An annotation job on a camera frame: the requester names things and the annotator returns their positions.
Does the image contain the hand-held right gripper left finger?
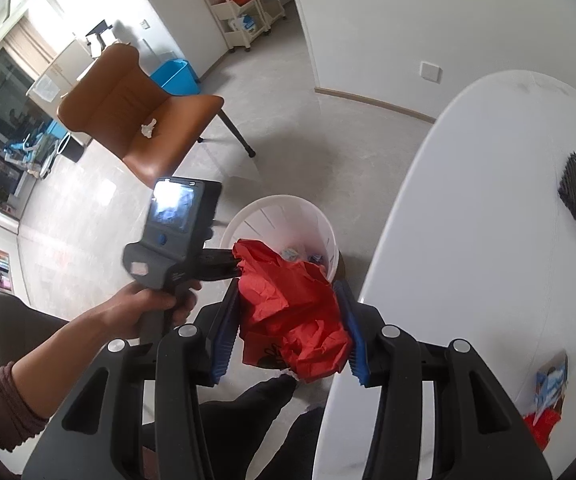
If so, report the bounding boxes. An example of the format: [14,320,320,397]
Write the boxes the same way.
[20,280,241,480]

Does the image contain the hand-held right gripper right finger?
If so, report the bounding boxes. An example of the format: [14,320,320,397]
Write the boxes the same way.
[333,280,553,480]

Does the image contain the red paper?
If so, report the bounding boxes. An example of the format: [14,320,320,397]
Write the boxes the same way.
[231,238,353,385]

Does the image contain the white wastebasket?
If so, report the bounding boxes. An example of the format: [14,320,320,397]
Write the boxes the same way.
[219,195,341,306]

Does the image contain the person's left forearm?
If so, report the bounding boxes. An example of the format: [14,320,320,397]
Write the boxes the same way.
[0,305,114,456]

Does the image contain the person's left hand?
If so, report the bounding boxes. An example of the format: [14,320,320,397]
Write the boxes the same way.
[95,280,203,342]

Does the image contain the person's black pants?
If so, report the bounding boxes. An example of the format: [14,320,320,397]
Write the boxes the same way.
[140,374,326,480]

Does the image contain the black floor bin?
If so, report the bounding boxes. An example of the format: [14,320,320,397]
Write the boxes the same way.
[58,132,86,163]

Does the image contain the black office chair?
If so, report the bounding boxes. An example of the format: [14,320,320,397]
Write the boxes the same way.
[0,292,69,361]

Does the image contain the brown leather chair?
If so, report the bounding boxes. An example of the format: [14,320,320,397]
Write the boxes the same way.
[57,42,257,188]

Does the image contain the blue white machine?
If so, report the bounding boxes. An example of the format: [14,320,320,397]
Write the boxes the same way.
[5,120,69,181]

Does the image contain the blue plastic bin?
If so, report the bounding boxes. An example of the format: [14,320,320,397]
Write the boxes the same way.
[149,59,201,97]

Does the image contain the blue picture carton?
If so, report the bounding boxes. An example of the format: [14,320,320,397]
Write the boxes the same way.
[535,350,569,413]

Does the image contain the red cardboard piece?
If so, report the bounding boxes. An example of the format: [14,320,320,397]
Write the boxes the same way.
[522,407,563,453]

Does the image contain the white desk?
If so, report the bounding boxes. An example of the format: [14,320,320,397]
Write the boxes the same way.
[25,35,99,106]

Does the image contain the black stand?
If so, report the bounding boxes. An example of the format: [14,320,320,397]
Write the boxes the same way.
[85,19,114,58]

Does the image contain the white shelf cart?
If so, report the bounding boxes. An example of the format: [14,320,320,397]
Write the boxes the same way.
[195,0,289,54]

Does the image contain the beige curtain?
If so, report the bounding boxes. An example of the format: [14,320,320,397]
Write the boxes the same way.
[3,22,54,81]

